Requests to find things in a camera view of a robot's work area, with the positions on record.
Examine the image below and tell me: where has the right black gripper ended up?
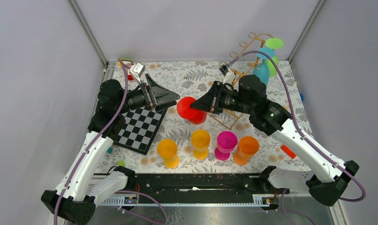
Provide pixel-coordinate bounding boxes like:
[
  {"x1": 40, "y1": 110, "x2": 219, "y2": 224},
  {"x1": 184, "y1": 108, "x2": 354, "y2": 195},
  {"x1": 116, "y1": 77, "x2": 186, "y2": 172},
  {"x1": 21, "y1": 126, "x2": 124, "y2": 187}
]
[{"x1": 190, "y1": 81, "x2": 254, "y2": 114}]

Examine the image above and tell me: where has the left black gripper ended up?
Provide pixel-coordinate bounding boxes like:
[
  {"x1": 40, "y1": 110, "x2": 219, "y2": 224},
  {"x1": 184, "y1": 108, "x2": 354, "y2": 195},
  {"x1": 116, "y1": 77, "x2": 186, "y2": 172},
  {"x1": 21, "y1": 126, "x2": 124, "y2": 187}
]
[{"x1": 116, "y1": 74, "x2": 180, "y2": 114}]

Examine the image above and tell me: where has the red plastic wine glass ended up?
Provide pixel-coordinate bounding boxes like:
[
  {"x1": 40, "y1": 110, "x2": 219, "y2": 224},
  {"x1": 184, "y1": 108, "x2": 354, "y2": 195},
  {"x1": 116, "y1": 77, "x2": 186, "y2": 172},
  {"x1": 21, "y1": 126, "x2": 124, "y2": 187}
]
[{"x1": 177, "y1": 97, "x2": 207, "y2": 125}]

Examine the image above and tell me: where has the gold wire glass rack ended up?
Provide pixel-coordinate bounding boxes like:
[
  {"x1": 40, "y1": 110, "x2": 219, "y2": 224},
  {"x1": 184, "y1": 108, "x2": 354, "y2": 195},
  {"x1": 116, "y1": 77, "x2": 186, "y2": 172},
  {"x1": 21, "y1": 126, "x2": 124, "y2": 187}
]
[{"x1": 212, "y1": 31, "x2": 273, "y2": 130}]

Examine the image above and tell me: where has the blue plastic wine glass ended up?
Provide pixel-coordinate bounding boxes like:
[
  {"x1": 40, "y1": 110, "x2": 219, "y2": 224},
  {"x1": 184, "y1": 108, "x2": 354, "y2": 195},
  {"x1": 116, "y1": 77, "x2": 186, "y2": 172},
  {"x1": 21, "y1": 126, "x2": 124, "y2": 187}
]
[{"x1": 252, "y1": 47, "x2": 272, "y2": 85}]

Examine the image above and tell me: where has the green plastic wine glass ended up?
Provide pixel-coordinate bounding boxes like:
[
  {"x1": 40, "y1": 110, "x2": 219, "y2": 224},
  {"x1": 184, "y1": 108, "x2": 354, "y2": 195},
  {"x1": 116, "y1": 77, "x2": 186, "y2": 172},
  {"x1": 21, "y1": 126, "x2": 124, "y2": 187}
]
[{"x1": 265, "y1": 37, "x2": 284, "y2": 77}]

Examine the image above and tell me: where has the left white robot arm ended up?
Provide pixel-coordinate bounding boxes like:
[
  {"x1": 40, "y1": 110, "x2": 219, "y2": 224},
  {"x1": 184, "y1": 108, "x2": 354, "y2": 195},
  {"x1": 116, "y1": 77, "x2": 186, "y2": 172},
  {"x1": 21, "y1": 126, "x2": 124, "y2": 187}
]
[{"x1": 41, "y1": 74, "x2": 180, "y2": 225}]

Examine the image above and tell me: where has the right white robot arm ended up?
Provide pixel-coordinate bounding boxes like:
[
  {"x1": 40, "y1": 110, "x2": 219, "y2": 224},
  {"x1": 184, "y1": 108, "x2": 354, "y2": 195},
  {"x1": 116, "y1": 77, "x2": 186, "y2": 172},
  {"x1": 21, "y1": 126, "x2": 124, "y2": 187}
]
[{"x1": 190, "y1": 75, "x2": 359, "y2": 206}]

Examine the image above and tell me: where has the amber plastic wine glass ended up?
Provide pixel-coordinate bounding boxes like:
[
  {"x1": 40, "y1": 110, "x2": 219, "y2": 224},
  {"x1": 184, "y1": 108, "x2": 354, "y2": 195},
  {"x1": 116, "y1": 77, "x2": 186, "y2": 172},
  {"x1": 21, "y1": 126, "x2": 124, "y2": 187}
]
[{"x1": 190, "y1": 129, "x2": 211, "y2": 160}]

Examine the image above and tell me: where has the magenta plastic wine glass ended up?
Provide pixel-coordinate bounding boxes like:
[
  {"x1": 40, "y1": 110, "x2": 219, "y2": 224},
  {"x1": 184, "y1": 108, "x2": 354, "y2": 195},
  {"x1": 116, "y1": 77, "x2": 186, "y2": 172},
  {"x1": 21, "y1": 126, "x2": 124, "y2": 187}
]
[{"x1": 214, "y1": 131, "x2": 238, "y2": 161}]

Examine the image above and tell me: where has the yellow plastic wine glass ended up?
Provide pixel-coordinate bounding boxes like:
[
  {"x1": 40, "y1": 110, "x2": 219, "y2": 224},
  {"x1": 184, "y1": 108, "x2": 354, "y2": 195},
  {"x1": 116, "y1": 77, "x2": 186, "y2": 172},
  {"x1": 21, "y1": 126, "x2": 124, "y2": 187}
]
[{"x1": 157, "y1": 139, "x2": 179, "y2": 169}]

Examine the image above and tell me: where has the orange plastic wine glass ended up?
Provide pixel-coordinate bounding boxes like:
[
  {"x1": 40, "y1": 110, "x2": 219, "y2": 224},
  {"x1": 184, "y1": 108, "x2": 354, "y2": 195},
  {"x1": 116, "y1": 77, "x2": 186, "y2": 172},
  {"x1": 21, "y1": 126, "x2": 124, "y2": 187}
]
[{"x1": 233, "y1": 136, "x2": 260, "y2": 166}]

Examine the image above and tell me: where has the black white checkerboard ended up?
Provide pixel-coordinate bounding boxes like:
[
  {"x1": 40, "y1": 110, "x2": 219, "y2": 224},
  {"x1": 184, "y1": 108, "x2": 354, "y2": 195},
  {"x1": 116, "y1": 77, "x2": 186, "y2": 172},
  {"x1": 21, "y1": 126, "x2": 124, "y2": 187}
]
[{"x1": 114, "y1": 107, "x2": 167, "y2": 155}]

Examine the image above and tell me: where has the red toy block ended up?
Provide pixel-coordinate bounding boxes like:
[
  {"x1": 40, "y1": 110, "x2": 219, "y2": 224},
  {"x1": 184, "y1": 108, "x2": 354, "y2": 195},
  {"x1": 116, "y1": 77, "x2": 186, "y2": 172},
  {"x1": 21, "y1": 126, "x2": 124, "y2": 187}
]
[{"x1": 127, "y1": 73, "x2": 134, "y2": 81}]

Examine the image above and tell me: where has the floral table mat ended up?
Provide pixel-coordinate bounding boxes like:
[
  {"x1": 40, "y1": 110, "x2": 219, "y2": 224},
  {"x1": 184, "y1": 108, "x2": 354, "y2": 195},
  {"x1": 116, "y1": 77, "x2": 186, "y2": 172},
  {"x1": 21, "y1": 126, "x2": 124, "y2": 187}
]
[{"x1": 96, "y1": 61, "x2": 308, "y2": 173}]

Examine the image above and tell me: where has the small colourful toy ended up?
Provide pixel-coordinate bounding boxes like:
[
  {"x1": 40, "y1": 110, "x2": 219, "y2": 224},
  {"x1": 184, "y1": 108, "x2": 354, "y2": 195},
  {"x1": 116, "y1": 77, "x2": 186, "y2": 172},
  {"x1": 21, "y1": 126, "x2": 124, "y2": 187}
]
[{"x1": 117, "y1": 58, "x2": 133, "y2": 67}]

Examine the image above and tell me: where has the red curved piece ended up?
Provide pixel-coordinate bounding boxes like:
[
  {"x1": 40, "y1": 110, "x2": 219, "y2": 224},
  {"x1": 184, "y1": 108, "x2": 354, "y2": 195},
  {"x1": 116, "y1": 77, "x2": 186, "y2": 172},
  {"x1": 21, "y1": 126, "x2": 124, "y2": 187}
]
[{"x1": 280, "y1": 145, "x2": 297, "y2": 159}]

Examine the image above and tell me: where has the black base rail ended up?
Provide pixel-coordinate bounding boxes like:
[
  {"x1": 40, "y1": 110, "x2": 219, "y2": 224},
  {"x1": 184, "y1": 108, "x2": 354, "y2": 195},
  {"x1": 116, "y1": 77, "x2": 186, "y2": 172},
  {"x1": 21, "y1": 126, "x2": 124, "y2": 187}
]
[{"x1": 92, "y1": 172, "x2": 291, "y2": 204}]

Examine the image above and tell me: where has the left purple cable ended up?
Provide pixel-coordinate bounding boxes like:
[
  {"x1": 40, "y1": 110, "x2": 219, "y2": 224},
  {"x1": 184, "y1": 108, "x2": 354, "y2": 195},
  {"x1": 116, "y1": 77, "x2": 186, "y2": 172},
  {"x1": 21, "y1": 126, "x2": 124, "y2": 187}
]
[{"x1": 53, "y1": 59, "x2": 168, "y2": 225}]

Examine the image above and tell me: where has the purple cable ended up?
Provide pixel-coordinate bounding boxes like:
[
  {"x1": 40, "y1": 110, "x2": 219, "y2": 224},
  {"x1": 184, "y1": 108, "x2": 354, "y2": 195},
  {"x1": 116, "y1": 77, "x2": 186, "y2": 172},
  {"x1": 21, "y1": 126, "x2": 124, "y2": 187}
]
[
  {"x1": 53, "y1": 59, "x2": 168, "y2": 225},
  {"x1": 220, "y1": 50, "x2": 367, "y2": 225}
]

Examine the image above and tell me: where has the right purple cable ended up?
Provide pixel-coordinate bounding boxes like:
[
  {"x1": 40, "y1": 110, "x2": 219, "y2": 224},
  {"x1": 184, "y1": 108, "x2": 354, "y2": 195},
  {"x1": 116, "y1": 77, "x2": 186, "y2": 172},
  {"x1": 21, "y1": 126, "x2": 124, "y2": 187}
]
[{"x1": 220, "y1": 50, "x2": 367, "y2": 225}]

